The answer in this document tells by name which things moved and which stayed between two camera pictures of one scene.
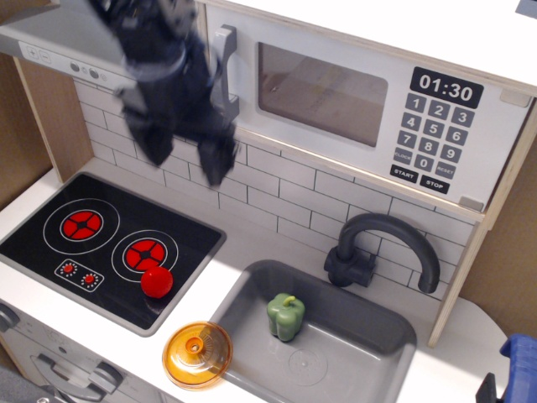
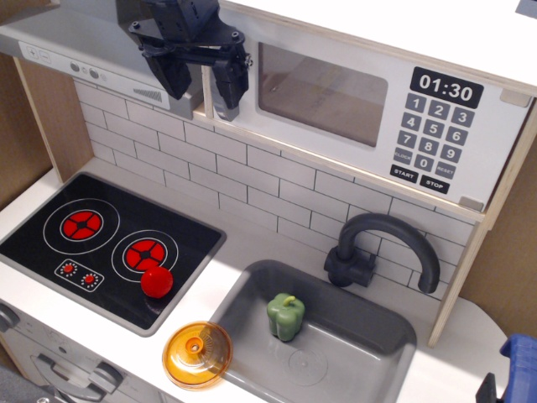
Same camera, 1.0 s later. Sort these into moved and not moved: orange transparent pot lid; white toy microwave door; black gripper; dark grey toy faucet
Moved: black gripper
Not moved: dark grey toy faucet; orange transparent pot lid; white toy microwave door
